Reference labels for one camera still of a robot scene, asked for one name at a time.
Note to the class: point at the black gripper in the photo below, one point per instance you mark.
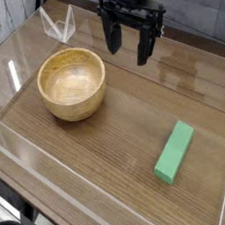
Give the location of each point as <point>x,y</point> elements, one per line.
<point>148,13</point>

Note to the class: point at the green rectangular block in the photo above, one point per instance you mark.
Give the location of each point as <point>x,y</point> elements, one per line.
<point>173,153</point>

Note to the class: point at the wooden bowl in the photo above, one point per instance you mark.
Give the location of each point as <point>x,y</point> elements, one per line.
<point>72,83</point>

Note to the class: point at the clear acrylic corner bracket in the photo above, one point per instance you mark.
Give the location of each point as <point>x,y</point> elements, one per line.
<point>60,30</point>

